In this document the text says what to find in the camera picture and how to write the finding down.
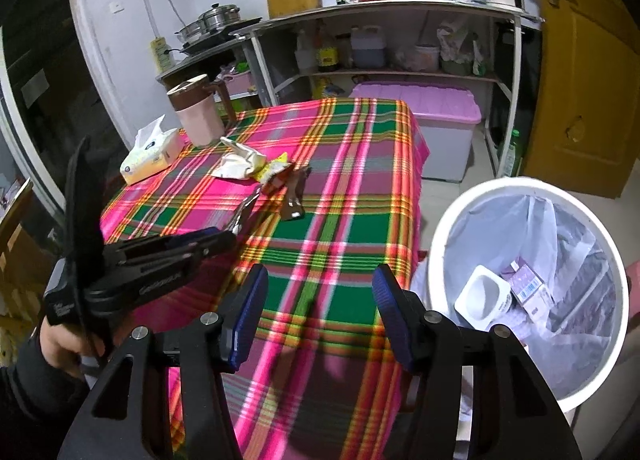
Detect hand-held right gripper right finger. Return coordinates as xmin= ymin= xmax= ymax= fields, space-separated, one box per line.
xmin=372 ymin=264 xmax=583 ymax=460

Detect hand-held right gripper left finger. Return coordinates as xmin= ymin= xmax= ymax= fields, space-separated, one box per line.
xmin=70 ymin=264 xmax=270 ymax=460

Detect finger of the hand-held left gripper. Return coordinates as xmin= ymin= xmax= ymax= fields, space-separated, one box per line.
xmin=104 ymin=226 xmax=237 ymax=264
xmin=99 ymin=256 xmax=207 ymax=312

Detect white blue yogurt cup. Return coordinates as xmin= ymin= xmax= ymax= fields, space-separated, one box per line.
xmin=454 ymin=265 xmax=513 ymax=330

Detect white round trash bin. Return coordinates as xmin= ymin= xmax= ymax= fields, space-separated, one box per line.
xmin=427 ymin=176 xmax=630 ymax=413

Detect purple white milk carton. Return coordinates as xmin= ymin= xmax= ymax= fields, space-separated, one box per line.
xmin=502 ymin=260 xmax=556 ymax=326

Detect translucent bin liner bag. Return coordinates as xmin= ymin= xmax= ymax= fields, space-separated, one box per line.
xmin=410 ymin=192 xmax=621 ymax=401

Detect person's left forearm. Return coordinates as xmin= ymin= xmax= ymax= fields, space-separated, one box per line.
xmin=0 ymin=335 xmax=96 ymax=443

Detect person's left hand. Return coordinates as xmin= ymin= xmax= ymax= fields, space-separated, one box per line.
xmin=40 ymin=321 xmax=101 ymax=368

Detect silver foil wrapper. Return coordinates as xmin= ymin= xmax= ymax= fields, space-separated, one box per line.
xmin=227 ymin=185 xmax=263 ymax=236

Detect crumpled white wrapper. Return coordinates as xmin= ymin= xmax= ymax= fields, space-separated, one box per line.
xmin=210 ymin=136 xmax=268 ymax=180

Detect yellow dotted tissue pack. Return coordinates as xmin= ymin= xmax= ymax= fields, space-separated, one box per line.
xmin=120 ymin=114 xmax=183 ymax=186

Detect red brown snack wrapper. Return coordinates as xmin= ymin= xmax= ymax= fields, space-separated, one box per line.
xmin=259 ymin=164 xmax=296 ymax=196

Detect pink green plaid tablecloth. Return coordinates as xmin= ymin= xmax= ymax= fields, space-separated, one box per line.
xmin=100 ymin=97 xmax=431 ymax=460

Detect yellow green snack wrapper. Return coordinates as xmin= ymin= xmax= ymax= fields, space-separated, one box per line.
xmin=252 ymin=152 xmax=291 ymax=181

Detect dark brown snack wrapper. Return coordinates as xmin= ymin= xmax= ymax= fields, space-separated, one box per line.
xmin=280 ymin=167 xmax=311 ymax=221

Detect pink cup with brown lid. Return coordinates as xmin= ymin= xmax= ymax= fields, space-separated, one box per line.
xmin=166 ymin=74 xmax=237 ymax=147

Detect pink basket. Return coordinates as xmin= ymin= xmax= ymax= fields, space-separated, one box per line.
xmin=220 ymin=71 xmax=256 ymax=97

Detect grey cooker stand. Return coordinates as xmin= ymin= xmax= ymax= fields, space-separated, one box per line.
xmin=155 ymin=35 xmax=251 ymax=91

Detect storage box with pink lid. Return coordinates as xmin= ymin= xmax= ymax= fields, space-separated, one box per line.
xmin=348 ymin=81 xmax=482 ymax=185

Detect yellowed power strip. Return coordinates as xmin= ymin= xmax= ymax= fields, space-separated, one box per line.
xmin=150 ymin=37 xmax=171 ymax=73

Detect green plastic bottle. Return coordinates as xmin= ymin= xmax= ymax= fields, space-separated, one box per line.
xmin=502 ymin=129 xmax=523 ymax=178

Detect yellow package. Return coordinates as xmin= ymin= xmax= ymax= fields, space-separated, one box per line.
xmin=312 ymin=77 xmax=346 ymax=100

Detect black induction cooker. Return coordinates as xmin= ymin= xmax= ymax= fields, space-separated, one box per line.
xmin=180 ymin=17 xmax=263 ymax=53

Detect white plastic jug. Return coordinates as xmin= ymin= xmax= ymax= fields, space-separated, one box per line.
xmin=295 ymin=30 xmax=316 ymax=72

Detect steel steamer pot with lid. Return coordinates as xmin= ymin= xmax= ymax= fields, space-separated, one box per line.
xmin=199 ymin=2 xmax=242 ymax=33

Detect brown sauce bottle yellow label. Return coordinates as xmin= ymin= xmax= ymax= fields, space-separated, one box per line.
xmin=316 ymin=22 xmax=339 ymax=72

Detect plastic jug with blue liquid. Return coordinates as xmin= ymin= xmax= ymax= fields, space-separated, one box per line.
xmin=350 ymin=26 xmax=388 ymax=68

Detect pink plastic tub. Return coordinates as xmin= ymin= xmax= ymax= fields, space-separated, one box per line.
xmin=412 ymin=44 xmax=441 ymax=72

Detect crumpled plastic bags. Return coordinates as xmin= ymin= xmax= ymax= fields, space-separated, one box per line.
xmin=437 ymin=25 xmax=488 ymax=77

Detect yellow wooden door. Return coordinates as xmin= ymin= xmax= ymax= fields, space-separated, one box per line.
xmin=520 ymin=0 xmax=640 ymax=198

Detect white metal shelf unit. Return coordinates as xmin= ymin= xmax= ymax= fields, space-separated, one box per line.
xmin=230 ymin=0 xmax=546 ymax=181

